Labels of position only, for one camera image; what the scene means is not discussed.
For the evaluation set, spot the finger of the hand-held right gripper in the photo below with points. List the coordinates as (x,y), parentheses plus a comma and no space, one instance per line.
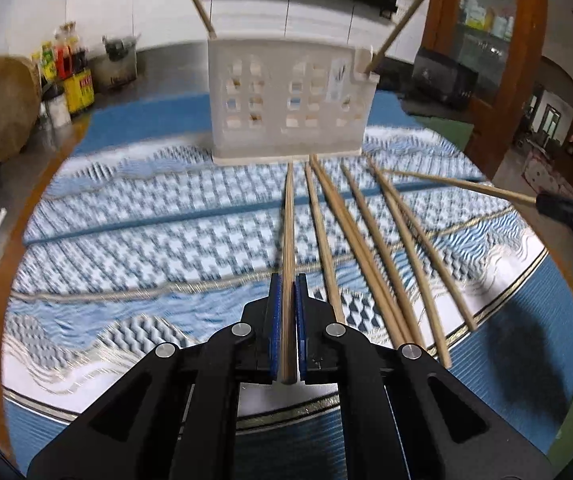
(564,207)

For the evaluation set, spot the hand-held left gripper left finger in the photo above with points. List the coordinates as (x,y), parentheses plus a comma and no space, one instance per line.
(275,330)

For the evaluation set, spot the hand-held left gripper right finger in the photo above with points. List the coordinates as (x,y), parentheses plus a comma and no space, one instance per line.
(300,330)

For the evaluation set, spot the wooden chopstick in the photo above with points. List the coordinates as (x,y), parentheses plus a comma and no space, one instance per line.
(399,30)
(289,220)
(459,186)
(392,260)
(335,210)
(407,220)
(196,2)
(344,210)
(319,230)

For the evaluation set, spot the white plastic utensil holder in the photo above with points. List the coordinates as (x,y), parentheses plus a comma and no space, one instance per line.
(276,50)

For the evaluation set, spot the pink patterned floor mat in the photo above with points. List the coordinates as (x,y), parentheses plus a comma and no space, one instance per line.
(541,172)

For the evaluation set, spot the wooden glass-door cabinet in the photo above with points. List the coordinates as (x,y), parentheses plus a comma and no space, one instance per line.
(526,85)

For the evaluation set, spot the blue patterned woven mat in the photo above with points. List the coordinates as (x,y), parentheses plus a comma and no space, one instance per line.
(141,125)
(116,260)

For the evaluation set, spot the black countertop appliance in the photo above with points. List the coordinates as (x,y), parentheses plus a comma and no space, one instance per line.
(441,80)

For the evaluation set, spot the yellow box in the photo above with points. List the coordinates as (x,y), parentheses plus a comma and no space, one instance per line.
(479,19)

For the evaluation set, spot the steel pot with black lid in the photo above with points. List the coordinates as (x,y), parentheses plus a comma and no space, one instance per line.
(114,70)

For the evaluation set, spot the group of condiment bottles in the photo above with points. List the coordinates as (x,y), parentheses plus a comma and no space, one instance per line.
(79,90)

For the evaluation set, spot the round wooden chopping board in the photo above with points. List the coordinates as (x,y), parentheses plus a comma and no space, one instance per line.
(1,105)

